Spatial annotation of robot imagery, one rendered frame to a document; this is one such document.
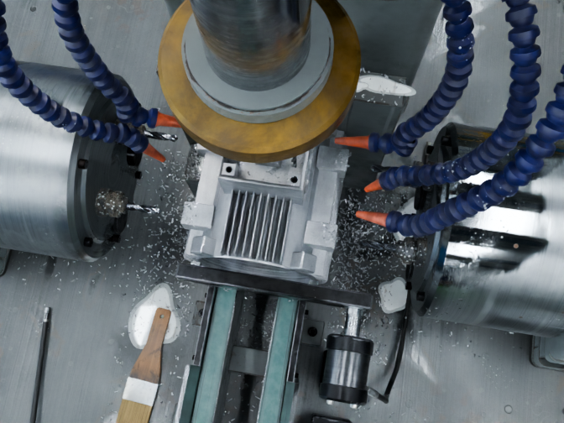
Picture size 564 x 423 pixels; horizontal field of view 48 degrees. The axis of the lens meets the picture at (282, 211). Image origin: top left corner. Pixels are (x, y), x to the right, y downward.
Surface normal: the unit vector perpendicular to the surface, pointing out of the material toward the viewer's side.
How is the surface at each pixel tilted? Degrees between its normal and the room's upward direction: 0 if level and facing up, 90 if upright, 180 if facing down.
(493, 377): 0
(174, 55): 0
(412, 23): 90
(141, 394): 0
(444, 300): 62
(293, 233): 32
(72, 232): 68
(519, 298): 51
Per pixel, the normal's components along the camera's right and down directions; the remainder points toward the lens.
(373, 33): -0.17, 0.95
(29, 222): -0.15, 0.62
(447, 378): -0.03, -0.25
